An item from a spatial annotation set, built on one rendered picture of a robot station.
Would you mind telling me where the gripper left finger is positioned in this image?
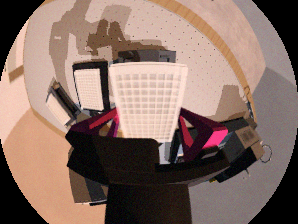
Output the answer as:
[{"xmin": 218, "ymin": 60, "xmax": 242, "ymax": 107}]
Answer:
[{"xmin": 69, "ymin": 107, "xmax": 119, "ymax": 137}]

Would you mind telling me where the white well plate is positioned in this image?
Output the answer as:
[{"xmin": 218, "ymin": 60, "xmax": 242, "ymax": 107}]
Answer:
[
  {"xmin": 74, "ymin": 69, "xmax": 104, "ymax": 111},
  {"xmin": 109, "ymin": 62, "xmax": 188, "ymax": 142},
  {"xmin": 46, "ymin": 94, "xmax": 71, "ymax": 125}
]

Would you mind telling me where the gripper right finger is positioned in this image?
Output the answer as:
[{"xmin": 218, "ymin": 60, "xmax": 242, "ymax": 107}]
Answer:
[{"xmin": 178, "ymin": 107, "xmax": 228, "ymax": 162}]

